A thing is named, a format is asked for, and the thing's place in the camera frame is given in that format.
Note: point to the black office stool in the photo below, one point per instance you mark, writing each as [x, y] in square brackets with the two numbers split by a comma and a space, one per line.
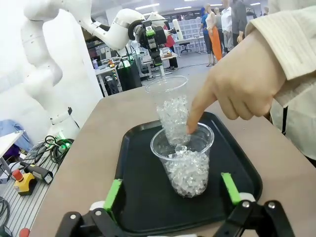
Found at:
[184, 47]

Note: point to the black control cabinet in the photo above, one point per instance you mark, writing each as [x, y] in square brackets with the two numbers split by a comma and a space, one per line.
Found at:
[128, 76]

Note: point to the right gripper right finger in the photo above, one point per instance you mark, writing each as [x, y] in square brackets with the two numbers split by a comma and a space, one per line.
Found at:
[230, 187]

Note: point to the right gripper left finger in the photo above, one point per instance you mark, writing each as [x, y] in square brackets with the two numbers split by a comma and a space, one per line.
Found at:
[112, 197]

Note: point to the person's right forearm cream sleeve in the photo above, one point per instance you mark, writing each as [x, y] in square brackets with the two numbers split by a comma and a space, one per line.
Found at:
[291, 42]

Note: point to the mannequin in grey jacket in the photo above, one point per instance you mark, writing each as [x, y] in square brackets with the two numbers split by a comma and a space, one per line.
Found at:
[239, 19]

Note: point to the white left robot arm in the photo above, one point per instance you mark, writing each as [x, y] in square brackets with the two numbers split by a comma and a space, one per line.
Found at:
[39, 49]

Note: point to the clear plastic cup with ice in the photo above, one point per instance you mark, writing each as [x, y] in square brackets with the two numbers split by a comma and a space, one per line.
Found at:
[170, 108]
[187, 172]

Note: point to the red round button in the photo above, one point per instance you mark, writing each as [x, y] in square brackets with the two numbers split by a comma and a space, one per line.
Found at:
[24, 232]

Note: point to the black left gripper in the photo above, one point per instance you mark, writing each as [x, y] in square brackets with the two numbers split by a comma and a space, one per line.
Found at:
[162, 35]

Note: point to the blue cloth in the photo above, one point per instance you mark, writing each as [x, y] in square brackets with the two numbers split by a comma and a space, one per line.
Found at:
[14, 133]

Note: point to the black plastic tray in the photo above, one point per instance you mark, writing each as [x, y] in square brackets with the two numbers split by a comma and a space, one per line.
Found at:
[143, 197]

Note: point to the person's torso cream shirt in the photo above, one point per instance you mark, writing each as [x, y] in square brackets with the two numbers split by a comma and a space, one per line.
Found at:
[301, 118]

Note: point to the black grey handheld switch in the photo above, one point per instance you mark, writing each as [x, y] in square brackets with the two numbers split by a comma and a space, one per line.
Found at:
[39, 172]

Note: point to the yellow emergency stop box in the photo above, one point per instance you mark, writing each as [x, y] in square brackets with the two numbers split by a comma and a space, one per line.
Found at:
[26, 184]

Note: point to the mannequin with orange skirt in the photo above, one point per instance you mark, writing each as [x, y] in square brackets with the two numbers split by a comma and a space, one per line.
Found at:
[214, 32]

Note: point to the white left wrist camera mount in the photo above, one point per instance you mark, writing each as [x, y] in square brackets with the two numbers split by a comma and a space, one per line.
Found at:
[178, 29]

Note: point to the person's right hand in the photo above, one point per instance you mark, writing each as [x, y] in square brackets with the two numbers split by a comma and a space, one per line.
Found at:
[237, 81]

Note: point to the person in red top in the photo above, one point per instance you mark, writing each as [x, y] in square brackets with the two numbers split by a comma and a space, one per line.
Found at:
[170, 42]

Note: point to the mannequin in white shirt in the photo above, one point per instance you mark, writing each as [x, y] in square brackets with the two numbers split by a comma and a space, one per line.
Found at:
[227, 24]

